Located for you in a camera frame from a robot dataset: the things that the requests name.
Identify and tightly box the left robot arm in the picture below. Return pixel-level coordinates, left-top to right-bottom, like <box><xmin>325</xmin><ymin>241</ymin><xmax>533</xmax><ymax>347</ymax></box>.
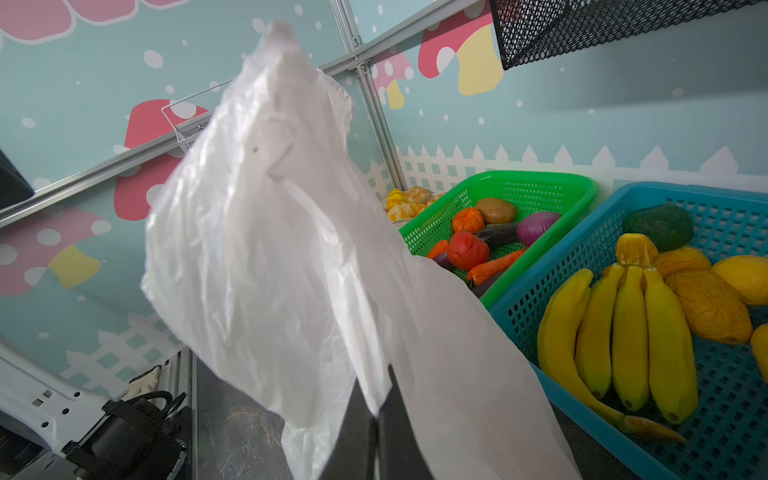
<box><xmin>1</xmin><ymin>151</ymin><xmax>193</xmax><ymax>479</ymax></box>

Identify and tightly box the green plastic basket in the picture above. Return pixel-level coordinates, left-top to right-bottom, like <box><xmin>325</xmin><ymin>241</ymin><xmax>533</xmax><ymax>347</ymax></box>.
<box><xmin>400</xmin><ymin>171</ymin><xmax>597</xmax><ymax>308</ymax></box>

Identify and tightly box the banana bunch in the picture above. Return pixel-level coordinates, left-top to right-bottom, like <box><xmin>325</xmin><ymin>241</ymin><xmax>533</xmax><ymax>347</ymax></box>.
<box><xmin>537</xmin><ymin>233</ymin><xmax>685</xmax><ymax>444</ymax></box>

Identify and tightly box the dark purple eggplant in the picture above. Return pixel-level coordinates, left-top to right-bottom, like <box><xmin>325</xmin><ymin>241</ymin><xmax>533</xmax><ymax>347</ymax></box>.
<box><xmin>475</xmin><ymin>223</ymin><xmax>519</xmax><ymax>252</ymax></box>

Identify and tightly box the bread loaf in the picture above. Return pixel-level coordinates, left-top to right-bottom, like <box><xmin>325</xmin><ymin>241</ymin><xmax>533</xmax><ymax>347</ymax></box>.
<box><xmin>382</xmin><ymin>188</ymin><xmax>405</xmax><ymax>212</ymax></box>

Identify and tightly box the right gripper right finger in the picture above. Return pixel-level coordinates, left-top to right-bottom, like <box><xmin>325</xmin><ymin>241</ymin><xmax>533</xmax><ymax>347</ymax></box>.
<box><xmin>378</xmin><ymin>366</ymin><xmax>433</xmax><ymax>480</ymax></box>

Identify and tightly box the red bell pepper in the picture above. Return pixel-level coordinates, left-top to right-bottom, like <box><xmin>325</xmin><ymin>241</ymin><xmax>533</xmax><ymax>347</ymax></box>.
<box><xmin>451</xmin><ymin>207</ymin><xmax>485</xmax><ymax>234</ymax></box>

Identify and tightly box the long orange carrot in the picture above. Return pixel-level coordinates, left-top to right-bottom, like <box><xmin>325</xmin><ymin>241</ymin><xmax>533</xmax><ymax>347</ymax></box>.
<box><xmin>426</xmin><ymin>240</ymin><xmax>449</xmax><ymax>259</ymax></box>

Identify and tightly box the teal plastic basket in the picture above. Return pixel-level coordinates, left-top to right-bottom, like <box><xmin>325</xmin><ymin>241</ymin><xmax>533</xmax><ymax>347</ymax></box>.
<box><xmin>490</xmin><ymin>182</ymin><xmax>767</xmax><ymax>479</ymax></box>

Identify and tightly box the green avocado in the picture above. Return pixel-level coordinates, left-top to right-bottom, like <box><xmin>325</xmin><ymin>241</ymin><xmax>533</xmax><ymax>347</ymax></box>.
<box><xmin>622</xmin><ymin>204</ymin><xmax>695</xmax><ymax>252</ymax></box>

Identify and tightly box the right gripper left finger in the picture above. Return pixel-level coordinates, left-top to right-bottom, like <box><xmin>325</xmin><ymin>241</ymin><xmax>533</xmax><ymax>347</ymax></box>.
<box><xmin>319</xmin><ymin>381</ymin><xmax>377</xmax><ymax>480</ymax></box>

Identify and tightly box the yellow lemon fruit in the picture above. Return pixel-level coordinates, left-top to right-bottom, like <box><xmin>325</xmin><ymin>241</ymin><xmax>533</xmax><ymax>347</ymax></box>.
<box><xmin>711</xmin><ymin>255</ymin><xmax>768</xmax><ymax>306</ymax></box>

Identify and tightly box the black mesh wall basket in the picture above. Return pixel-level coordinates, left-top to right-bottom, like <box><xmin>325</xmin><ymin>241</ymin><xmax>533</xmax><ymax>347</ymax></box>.
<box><xmin>489</xmin><ymin>0</ymin><xmax>759</xmax><ymax>70</ymax></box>

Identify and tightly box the small orange carrot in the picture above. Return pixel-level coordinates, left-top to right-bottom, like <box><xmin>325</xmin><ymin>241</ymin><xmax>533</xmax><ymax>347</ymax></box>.
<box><xmin>467</xmin><ymin>249</ymin><xmax>526</xmax><ymax>287</ymax></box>

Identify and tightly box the purple onion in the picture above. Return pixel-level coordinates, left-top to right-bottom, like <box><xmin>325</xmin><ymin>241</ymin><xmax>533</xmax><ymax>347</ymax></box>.
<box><xmin>516</xmin><ymin>211</ymin><xmax>561</xmax><ymax>247</ymax></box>

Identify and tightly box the white wire wall basket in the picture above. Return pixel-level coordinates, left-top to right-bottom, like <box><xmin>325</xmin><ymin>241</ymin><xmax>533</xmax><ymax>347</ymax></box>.
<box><xmin>161</xmin><ymin>79</ymin><xmax>233</xmax><ymax>154</ymax></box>

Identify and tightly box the brown potato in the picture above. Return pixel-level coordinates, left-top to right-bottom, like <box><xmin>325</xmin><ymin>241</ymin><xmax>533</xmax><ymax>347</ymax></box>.
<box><xmin>475</xmin><ymin>197</ymin><xmax>518</xmax><ymax>225</ymax></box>

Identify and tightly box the red tomato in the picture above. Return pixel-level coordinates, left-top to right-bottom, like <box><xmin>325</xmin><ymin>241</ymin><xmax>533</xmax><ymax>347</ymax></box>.
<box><xmin>447</xmin><ymin>231</ymin><xmax>490</xmax><ymax>271</ymax></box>

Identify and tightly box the white plastic grocery bag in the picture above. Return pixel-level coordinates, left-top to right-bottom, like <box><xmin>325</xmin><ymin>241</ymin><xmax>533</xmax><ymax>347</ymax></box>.
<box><xmin>141</xmin><ymin>21</ymin><xmax>579</xmax><ymax>479</ymax></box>

